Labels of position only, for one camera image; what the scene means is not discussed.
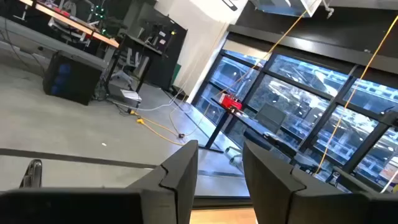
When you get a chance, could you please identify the black frame bracket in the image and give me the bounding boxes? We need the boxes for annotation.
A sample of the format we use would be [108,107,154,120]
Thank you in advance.
[19,159,43,189]

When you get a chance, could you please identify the glass window wall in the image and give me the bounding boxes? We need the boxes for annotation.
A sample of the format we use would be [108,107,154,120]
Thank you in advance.
[191,48,398,194]

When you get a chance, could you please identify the white floor box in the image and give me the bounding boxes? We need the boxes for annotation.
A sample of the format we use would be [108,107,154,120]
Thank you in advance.
[119,89,143,102]

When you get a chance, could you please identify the black desk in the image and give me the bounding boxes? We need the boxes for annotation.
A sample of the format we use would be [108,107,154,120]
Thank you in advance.
[104,32,169,94]

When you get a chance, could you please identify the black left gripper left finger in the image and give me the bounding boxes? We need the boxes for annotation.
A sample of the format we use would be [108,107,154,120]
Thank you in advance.
[126,139,199,224]

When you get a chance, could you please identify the wooden top desk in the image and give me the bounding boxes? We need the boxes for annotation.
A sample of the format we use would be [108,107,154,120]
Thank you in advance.
[18,0,121,49]

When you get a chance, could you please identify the red box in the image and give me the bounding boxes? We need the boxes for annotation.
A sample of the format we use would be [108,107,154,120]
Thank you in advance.
[218,92,243,111]

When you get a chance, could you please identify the yellow hanging cable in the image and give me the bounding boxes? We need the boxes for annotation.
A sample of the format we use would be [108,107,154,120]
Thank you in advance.
[313,14,398,175]
[203,11,308,125]

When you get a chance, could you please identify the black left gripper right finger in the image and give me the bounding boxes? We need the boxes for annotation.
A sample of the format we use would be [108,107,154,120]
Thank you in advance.
[243,140,363,224]

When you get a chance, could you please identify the yellow floor cable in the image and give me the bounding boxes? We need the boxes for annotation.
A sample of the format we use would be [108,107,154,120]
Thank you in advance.
[129,108,187,147]

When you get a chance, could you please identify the black cabinet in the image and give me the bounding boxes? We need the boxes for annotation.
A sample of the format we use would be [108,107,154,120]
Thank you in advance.
[136,12,188,91]

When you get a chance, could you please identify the black window table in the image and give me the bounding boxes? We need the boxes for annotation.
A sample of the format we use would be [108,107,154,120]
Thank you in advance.
[198,98,315,169]

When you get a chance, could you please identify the black computer tower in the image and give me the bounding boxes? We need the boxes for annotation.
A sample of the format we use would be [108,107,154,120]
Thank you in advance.
[42,50,103,106]

